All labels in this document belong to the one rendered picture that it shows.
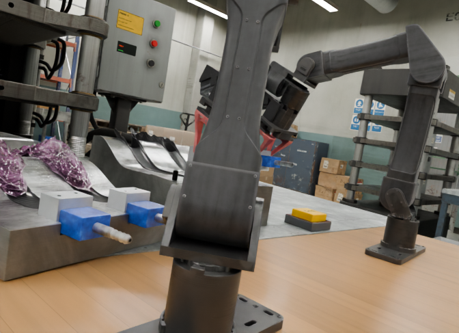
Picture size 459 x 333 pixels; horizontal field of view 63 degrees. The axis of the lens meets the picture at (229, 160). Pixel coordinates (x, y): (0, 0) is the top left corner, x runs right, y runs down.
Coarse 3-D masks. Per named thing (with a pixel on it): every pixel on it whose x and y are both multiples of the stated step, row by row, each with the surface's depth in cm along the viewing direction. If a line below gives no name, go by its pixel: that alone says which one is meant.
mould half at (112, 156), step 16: (96, 144) 91; (112, 144) 87; (144, 144) 94; (160, 144) 99; (96, 160) 90; (112, 160) 84; (128, 160) 85; (160, 160) 91; (112, 176) 84; (128, 176) 78; (144, 176) 74; (160, 176) 70; (160, 192) 69; (272, 192) 84
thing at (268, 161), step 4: (264, 152) 99; (268, 152) 100; (264, 156) 97; (268, 156) 96; (264, 160) 96; (268, 160) 95; (272, 160) 96; (276, 160) 96; (280, 160) 98; (264, 164) 96; (268, 164) 95; (272, 164) 96; (276, 164) 96; (280, 164) 95; (284, 164) 94; (288, 164) 93; (292, 164) 93; (264, 168) 100; (268, 168) 101
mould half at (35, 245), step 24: (24, 144) 78; (24, 168) 58; (48, 168) 61; (96, 168) 70; (0, 192) 50; (0, 216) 43; (24, 216) 44; (120, 216) 52; (0, 240) 40; (24, 240) 40; (48, 240) 43; (72, 240) 46; (96, 240) 49; (144, 240) 57; (0, 264) 40; (24, 264) 41; (48, 264) 44
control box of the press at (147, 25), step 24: (120, 0) 142; (144, 0) 148; (120, 24) 143; (144, 24) 150; (168, 24) 157; (120, 48) 145; (144, 48) 152; (168, 48) 159; (96, 72) 141; (120, 72) 147; (144, 72) 153; (120, 96) 150; (144, 96) 155; (120, 120) 155
